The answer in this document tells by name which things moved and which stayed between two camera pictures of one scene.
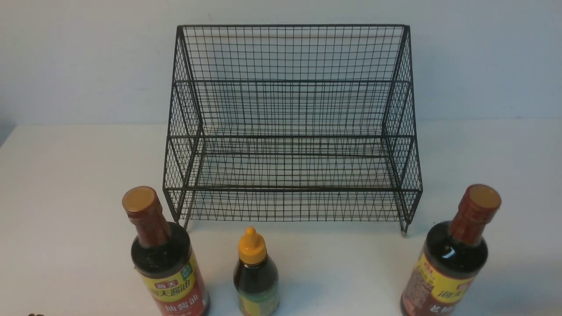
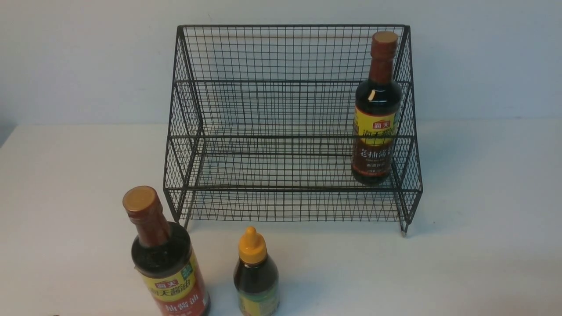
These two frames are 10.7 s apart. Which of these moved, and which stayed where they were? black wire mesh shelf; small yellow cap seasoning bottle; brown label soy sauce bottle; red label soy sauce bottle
Moved: brown label soy sauce bottle
Stayed: red label soy sauce bottle; small yellow cap seasoning bottle; black wire mesh shelf
